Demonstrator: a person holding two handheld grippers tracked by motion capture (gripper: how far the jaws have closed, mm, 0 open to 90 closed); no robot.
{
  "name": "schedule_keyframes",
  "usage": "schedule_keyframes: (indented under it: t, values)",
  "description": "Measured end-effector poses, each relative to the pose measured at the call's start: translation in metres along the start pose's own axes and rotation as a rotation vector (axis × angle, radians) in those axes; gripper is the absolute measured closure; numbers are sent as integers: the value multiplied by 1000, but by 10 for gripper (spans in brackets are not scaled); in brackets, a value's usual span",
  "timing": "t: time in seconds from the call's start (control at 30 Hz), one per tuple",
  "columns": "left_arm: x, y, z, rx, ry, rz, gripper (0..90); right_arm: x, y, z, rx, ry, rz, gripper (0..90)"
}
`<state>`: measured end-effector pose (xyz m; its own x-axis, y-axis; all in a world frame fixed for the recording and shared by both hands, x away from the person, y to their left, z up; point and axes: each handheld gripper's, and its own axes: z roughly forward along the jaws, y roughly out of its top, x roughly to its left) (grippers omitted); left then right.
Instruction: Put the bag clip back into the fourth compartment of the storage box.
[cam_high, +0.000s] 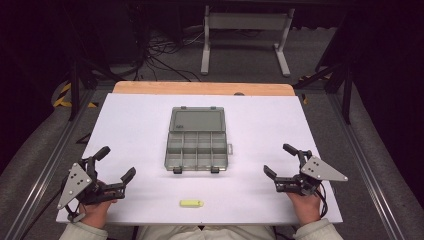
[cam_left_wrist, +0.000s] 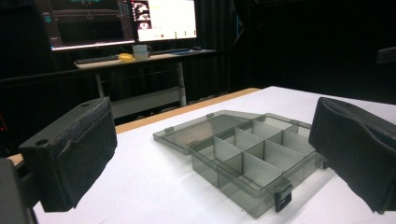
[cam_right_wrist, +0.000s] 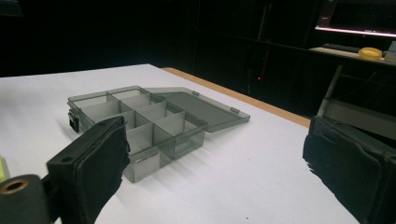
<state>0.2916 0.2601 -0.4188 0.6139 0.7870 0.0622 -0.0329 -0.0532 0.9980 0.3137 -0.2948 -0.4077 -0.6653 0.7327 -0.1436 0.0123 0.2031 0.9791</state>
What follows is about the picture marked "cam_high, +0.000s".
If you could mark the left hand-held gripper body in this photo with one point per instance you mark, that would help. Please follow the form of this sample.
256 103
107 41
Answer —
74 185

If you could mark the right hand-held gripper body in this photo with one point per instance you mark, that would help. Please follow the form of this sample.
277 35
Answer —
320 170

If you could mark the person's left hand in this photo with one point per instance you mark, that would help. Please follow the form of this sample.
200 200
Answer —
96 213

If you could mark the person's right hand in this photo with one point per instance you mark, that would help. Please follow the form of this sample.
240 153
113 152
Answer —
306 207

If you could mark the black metal stand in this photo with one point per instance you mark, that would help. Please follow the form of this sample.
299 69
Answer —
347 96
74 90

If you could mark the small yellow eraser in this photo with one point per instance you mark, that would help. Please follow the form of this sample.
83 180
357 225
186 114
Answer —
191 203

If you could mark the clear plastic compartment box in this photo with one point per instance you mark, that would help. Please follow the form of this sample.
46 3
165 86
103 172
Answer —
196 139

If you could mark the aluminium rail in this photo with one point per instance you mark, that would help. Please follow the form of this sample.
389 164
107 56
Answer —
50 166
366 166

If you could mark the grey metal table frame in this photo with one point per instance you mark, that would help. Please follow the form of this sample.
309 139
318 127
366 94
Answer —
246 21

